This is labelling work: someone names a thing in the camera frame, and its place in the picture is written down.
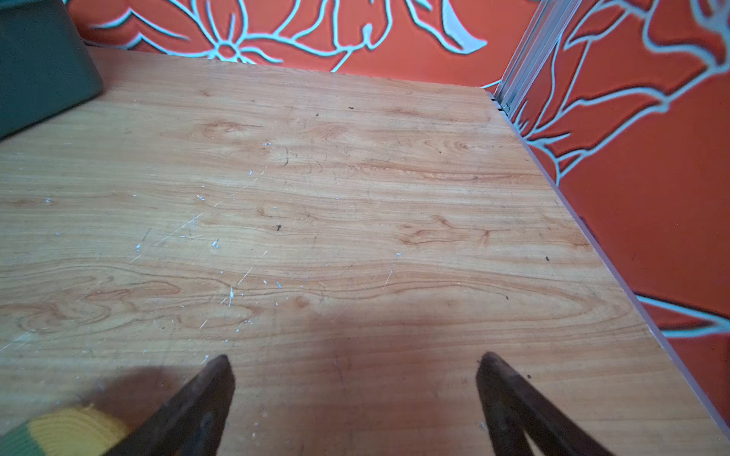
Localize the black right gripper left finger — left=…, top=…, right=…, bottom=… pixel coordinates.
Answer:
left=107, top=355, right=236, bottom=455

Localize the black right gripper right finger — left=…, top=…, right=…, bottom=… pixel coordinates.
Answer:
left=476, top=351, right=611, bottom=455

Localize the green striped sock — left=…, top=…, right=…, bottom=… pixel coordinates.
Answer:
left=1, top=407, right=129, bottom=456

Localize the green compartment tray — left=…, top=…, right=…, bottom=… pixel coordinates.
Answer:
left=1, top=0, right=104, bottom=138

